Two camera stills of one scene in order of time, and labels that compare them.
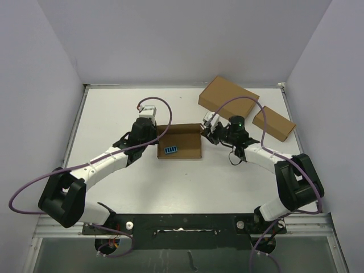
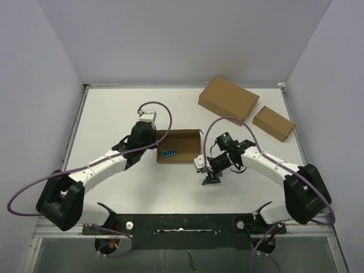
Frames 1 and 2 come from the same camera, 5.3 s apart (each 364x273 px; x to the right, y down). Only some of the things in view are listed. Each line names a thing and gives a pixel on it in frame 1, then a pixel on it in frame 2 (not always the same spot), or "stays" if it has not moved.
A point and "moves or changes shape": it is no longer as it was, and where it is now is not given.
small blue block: (170, 149) moves or changes shape
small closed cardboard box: (276, 124) stays
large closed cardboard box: (220, 91) stays
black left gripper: (154, 129) stays
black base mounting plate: (186, 231) stays
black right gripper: (211, 135) to (210, 178)
